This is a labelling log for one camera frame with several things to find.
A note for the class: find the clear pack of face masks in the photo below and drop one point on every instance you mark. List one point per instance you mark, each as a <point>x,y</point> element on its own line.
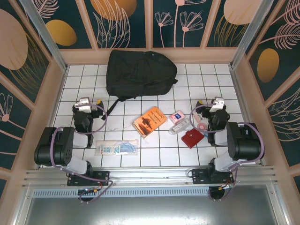
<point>117,148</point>

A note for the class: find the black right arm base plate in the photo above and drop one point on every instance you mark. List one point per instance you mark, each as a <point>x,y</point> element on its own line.
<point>199,177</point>

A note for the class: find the black backpack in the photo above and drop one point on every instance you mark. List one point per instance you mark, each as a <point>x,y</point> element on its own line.
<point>140,72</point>

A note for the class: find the white rectangular case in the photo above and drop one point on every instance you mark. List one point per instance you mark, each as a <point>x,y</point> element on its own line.
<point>179,127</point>

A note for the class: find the pink tissue pack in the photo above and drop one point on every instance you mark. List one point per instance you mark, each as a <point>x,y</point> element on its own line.
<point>177,117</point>

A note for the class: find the aluminium frame post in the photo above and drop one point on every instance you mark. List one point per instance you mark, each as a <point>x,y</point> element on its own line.
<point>254,35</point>
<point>44,35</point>

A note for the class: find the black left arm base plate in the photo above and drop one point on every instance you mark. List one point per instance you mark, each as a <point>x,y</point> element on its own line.
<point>100,175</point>

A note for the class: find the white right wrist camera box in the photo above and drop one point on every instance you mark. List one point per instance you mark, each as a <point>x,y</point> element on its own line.
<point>216,103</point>

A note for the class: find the aluminium mounting rail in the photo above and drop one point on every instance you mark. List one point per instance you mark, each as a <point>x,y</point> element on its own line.
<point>150,174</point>

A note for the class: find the grey metal sheet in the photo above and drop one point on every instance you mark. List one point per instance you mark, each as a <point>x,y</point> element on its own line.
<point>150,211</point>

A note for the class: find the small blue sharpener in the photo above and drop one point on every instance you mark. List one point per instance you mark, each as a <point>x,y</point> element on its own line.
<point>206,134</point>

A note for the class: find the red snap wallet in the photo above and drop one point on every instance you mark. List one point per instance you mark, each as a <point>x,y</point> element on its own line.
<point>192,138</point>

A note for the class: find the pink tape roll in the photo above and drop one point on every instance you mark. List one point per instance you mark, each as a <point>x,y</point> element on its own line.
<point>198,126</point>

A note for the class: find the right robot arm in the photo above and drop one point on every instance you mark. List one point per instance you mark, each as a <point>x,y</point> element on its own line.
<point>246,143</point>

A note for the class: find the aluminium side rail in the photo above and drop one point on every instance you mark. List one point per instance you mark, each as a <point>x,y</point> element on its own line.
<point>59,93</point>
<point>243,112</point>

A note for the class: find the pink white correction tape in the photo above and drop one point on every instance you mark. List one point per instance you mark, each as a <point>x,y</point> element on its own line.
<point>198,116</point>

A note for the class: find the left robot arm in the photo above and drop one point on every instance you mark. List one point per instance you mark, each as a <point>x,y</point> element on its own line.
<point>58,145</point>

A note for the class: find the orange paperback book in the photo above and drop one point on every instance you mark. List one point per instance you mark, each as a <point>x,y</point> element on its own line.
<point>150,122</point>

